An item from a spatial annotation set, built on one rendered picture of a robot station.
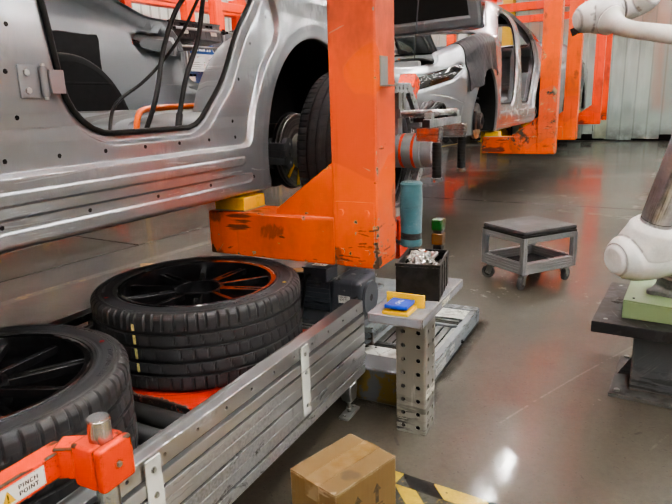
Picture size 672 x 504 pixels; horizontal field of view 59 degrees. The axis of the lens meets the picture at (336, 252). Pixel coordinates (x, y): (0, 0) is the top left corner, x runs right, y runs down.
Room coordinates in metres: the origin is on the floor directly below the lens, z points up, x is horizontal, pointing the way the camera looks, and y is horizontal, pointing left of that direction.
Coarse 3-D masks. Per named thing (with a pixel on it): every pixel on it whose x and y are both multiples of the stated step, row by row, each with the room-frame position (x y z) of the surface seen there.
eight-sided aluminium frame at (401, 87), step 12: (396, 84) 2.43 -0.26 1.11; (408, 84) 2.55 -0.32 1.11; (408, 96) 2.58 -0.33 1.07; (408, 108) 2.67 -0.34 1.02; (408, 120) 2.69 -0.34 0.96; (408, 132) 2.71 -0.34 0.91; (408, 168) 2.70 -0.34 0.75; (420, 168) 2.68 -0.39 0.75; (396, 204) 2.54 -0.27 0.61; (396, 216) 2.42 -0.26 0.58
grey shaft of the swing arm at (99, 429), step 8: (88, 416) 0.90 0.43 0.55; (96, 416) 0.90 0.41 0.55; (104, 416) 0.90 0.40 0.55; (88, 424) 0.89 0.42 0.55; (96, 424) 0.88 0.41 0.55; (104, 424) 0.89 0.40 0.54; (88, 432) 0.89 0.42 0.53; (96, 432) 0.88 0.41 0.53; (104, 432) 0.89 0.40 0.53; (112, 432) 0.91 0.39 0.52; (88, 440) 0.89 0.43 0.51; (96, 440) 0.88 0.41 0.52; (104, 440) 0.89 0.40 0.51; (104, 496) 0.88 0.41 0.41; (112, 496) 0.89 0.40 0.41; (120, 496) 0.90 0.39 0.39
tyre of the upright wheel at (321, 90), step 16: (320, 80) 2.47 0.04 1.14; (320, 96) 2.38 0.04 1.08; (304, 112) 2.36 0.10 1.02; (320, 112) 2.34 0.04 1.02; (304, 128) 2.33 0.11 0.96; (320, 128) 2.30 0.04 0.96; (304, 144) 2.31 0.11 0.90; (320, 144) 2.28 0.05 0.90; (304, 160) 2.31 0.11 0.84; (320, 160) 2.28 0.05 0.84; (304, 176) 2.32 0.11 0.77
